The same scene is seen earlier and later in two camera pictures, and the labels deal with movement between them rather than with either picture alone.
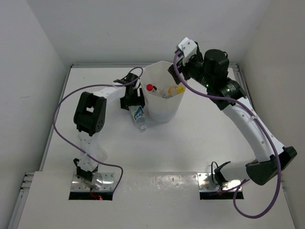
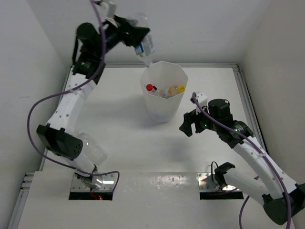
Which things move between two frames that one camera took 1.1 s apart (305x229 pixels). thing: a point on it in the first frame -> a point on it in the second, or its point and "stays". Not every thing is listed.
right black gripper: (197, 57) -> (186, 126)
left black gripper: (137, 100) -> (134, 35)
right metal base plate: (206, 184) stays
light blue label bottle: (138, 114) -> (146, 48)
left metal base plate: (102, 182) stays
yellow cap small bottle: (175, 90) stays
